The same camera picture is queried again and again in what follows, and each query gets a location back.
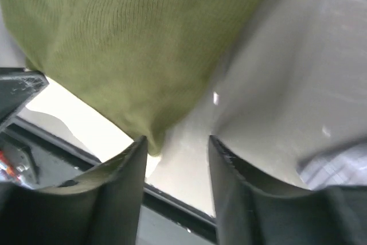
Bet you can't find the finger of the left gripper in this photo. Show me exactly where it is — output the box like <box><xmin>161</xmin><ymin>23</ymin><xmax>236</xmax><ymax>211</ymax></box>
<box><xmin>1</xmin><ymin>68</ymin><xmax>49</xmax><ymax>125</ymax></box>

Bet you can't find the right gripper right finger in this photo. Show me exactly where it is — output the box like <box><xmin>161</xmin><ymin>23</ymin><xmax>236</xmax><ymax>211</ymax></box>
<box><xmin>208</xmin><ymin>135</ymin><xmax>366</xmax><ymax>244</ymax></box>

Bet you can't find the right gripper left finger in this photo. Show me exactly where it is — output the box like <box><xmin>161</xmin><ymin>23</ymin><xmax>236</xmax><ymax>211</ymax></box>
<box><xmin>1</xmin><ymin>137</ymin><xmax>147</xmax><ymax>244</ymax></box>

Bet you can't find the olive green underwear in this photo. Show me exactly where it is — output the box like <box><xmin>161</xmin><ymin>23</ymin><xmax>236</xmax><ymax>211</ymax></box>
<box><xmin>1</xmin><ymin>0</ymin><xmax>262</xmax><ymax>155</ymax></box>

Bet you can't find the grey striped underwear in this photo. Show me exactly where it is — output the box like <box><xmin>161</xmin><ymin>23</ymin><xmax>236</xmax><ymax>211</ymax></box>
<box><xmin>297</xmin><ymin>143</ymin><xmax>366</xmax><ymax>190</ymax></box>

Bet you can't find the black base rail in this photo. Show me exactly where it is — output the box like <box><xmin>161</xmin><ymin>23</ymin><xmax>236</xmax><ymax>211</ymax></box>
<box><xmin>1</xmin><ymin>119</ymin><xmax>216</xmax><ymax>244</ymax></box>

